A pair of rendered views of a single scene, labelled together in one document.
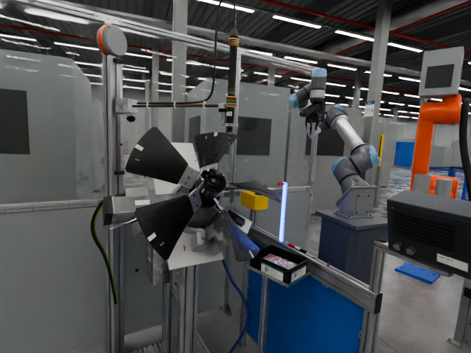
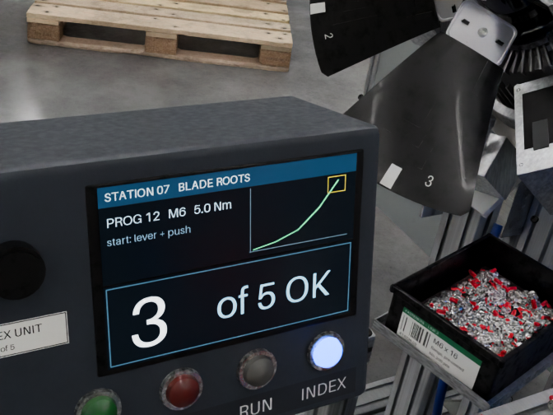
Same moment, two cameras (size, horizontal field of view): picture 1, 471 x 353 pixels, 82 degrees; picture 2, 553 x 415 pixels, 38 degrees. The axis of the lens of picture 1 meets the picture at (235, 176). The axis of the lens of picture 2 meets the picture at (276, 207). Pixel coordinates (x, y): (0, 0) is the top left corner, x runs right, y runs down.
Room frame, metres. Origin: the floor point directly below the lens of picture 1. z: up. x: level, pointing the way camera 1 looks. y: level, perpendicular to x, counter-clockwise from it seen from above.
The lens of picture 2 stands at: (0.86, -1.04, 1.47)
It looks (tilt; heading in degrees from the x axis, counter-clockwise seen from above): 32 degrees down; 88
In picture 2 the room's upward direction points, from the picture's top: 9 degrees clockwise
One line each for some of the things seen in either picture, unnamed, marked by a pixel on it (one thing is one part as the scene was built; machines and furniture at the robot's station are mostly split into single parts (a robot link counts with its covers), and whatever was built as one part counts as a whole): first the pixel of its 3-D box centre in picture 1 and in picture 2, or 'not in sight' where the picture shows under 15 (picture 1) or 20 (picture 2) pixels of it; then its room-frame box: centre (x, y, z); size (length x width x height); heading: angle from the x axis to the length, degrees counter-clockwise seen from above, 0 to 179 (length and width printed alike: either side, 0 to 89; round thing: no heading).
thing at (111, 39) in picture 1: (112, 41); not in sight; (1.52, 0.69, 1.88); 0.16 x 0.07 x 0.16; 156
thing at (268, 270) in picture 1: (279, 262); (488, 311); (1.18, -0.22, 0.85); 0.22 x 0.17 x 0.07; 46
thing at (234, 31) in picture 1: (232, 78); not in sight; (1.22, 0.04, 1.66); 0.04 x 0.04 x 0.46
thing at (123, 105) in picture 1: (125, 106); not in sight; (1.48, 0.61, 1.55); 0.10 x 0.07 x 0.09; 66
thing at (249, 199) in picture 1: (254, 200); not in sight; (1.66, -0.12, 1.02); 0.16 x 0.10 x 0.11; 31
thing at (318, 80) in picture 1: (318, 80); not in sight; (1.49, -0.41, 1.73); 0.09 x 0.08 x 0.11; 161
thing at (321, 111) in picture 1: (317, 111); not in sight; (1.49, -0.42, 1.57); 0.09 x 0.08 x 0.12; 122
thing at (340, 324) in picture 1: (289, 321); not in sight; (1.32, -0.32, 0.45); 0.82 x 0.02 x 0.66; 31
